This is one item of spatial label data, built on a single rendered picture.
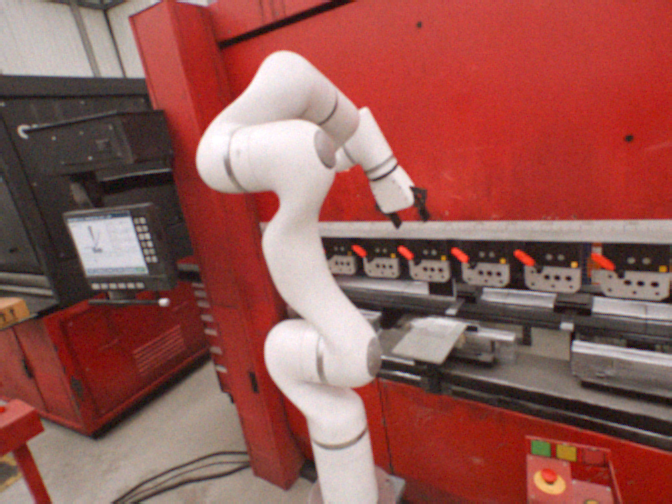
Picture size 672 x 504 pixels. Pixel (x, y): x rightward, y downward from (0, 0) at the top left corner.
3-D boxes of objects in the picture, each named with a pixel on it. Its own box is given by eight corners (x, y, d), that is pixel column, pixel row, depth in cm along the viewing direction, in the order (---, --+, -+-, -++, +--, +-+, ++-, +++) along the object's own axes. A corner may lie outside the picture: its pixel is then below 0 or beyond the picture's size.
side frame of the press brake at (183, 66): (253, 476, 235) (126, 16, 169) (337, 386, 301) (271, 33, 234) (286, 493, 221) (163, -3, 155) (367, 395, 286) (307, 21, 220)
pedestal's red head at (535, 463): (530, 536, 114) (526, 480, 109) (528, 486, 128) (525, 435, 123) (624, 561, 106) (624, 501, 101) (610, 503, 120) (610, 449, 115)
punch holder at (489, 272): (463, 284, 149) (459, 239, 144) (470, 275, 155) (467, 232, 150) (508, 287, 140) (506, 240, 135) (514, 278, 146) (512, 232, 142)
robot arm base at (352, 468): (372, 558, 80) (358, 477, 75) (291, 521, 90) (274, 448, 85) (408, 479, 95) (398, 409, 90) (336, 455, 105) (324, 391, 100)
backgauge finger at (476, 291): (434, 316, 169) (433, 305, 167) (456, 291, 189) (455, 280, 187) (464, 320, 162) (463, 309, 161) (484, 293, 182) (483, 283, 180)
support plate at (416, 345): (391, 354, 147) (391, 351, 146) (421, 320, 167) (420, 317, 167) (441, 364, 136) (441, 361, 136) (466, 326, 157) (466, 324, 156)
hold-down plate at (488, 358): (412, 353, 166) (411, 346, 165) (418, 346, 170) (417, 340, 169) (491, 369, 149) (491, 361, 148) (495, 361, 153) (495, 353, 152)
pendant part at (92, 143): (91, 318, 198) (19, 128, 173) (133, 295, 219) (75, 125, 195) (179, 319, 179) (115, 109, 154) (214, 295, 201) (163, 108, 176)
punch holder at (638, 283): (599, 295, 126) (601, 242, 121) (602, 284, 132) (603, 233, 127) (668, 301, 117) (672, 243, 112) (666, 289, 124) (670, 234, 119)
